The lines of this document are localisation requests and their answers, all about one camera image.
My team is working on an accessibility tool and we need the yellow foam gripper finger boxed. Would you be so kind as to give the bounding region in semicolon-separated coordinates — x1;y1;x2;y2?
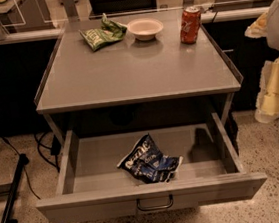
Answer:
244;11;268;39
255;56;279;123

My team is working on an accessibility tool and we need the blue chip bag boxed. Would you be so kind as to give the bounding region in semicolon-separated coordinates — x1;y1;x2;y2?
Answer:
117;134;183;184

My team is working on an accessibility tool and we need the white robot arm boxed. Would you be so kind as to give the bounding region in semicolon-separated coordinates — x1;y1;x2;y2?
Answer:
244;0;279;123

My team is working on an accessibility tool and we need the green chip bag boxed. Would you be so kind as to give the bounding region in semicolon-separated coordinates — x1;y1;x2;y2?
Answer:
79;14;127;52

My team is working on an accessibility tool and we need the grey counter cabinet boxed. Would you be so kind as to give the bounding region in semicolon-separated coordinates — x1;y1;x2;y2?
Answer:
35;9;243;140

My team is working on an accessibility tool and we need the grey open drawer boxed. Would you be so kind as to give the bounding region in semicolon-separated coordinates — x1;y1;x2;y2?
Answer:
36;113;267;223

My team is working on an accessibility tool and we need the red soda can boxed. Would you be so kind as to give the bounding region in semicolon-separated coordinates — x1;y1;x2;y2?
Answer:
180;6;201;44

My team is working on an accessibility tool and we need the white paper bowl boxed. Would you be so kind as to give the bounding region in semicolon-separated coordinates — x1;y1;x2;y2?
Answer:
127;18;163;41

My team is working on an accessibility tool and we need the black floor stand leg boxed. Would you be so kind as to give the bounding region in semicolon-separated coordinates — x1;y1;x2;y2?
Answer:
0;154;29;223

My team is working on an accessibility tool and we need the metal drawer handle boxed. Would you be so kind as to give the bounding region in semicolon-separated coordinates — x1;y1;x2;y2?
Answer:
136;195;174;212

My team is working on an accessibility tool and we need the black power cable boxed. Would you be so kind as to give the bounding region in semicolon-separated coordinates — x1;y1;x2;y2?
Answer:
0;133;42;204

